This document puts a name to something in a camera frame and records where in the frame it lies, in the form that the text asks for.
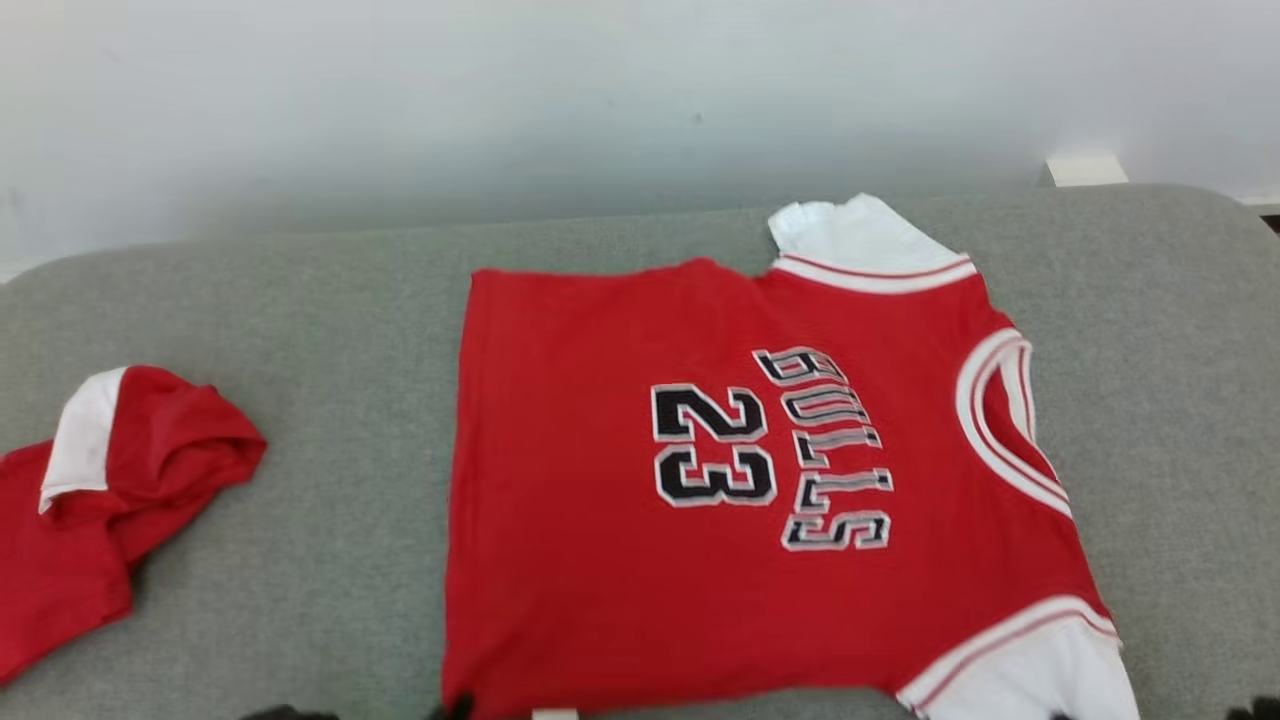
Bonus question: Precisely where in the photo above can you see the white wall trim block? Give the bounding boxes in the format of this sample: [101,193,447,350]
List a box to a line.
[1044,154,1130,189]

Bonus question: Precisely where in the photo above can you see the red Bulls 23 jersey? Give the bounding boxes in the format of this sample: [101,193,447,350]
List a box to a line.
[441,193,1141,720]

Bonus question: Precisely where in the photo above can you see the red shorts with white hem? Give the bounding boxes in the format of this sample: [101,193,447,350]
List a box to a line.
[0,365,268,687]

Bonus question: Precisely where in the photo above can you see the grey fabric sofa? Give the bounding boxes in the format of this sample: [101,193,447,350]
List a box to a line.
[0,183,1280,720]

